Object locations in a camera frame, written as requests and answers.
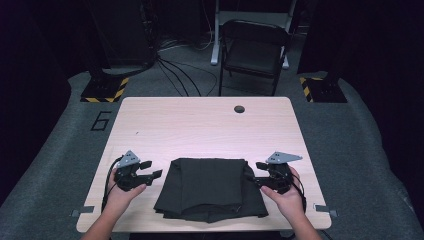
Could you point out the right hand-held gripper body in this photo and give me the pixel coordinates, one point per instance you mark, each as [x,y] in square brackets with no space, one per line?
[281,178]

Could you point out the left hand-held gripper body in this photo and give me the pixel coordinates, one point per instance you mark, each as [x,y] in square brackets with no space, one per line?
[128,178]

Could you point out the black pleated skirt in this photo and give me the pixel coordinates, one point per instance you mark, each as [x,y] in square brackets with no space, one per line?
[210,190]

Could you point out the person's left hand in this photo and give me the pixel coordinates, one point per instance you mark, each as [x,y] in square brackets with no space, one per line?
[121,198]

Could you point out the person's right hand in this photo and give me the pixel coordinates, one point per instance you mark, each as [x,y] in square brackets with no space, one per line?
[290,201]

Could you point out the grey tape strip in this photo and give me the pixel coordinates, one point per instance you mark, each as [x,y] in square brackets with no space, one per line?
[83,210]
[325,209]

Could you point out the black round table grommet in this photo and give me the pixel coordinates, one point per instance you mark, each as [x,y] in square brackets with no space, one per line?
[239,109]

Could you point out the black stand base striped edge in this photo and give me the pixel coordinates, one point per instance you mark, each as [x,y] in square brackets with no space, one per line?
[103,90]
[325,90]

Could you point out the black folding chair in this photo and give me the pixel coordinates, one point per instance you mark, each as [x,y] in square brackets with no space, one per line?
[255,53]

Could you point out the black cabinet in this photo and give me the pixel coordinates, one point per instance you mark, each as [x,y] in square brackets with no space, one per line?
[123,33]

